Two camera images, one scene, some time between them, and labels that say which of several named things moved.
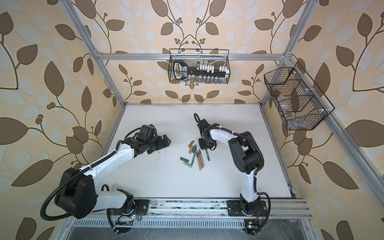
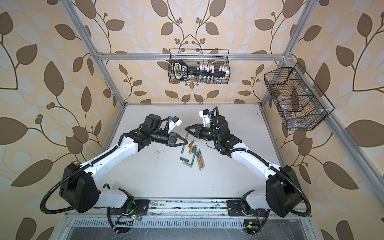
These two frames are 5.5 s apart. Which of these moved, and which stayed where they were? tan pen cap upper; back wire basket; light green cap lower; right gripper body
Moved: right gripper body
Stayed: light green cap lower; tan pen cap upper; back wire basket
